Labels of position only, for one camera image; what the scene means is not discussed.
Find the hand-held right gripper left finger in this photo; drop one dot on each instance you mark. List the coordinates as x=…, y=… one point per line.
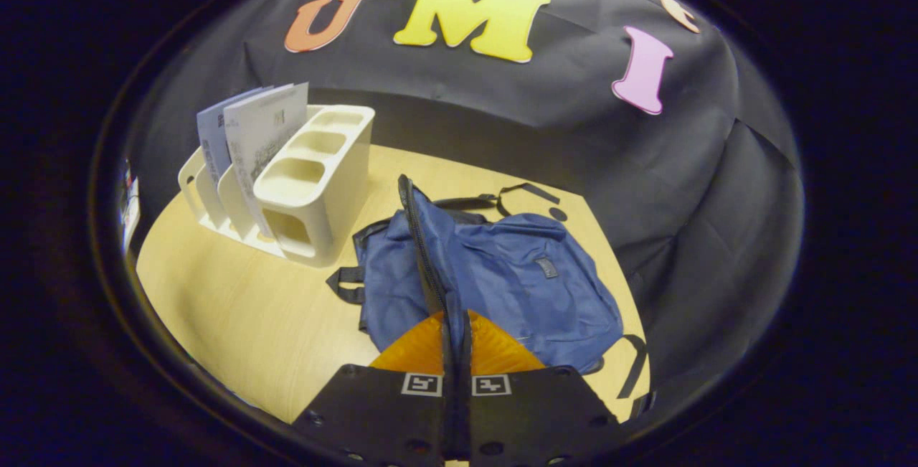
x=387, y=417

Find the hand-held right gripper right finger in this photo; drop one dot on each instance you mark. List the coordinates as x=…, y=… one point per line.
x=538, y=417

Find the blue schoolbag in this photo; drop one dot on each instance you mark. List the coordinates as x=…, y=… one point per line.
x=516, y=280

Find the cream plastic bookshelf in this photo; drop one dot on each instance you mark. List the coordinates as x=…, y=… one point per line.
x=323, y=187

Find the white book with grey print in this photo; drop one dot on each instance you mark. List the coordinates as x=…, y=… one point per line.
x=262, y=130

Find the black round sticker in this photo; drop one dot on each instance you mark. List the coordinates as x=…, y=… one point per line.
x=558, y=214

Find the black backdrop cloth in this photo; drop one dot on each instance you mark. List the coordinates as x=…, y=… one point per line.
x=574, y=130

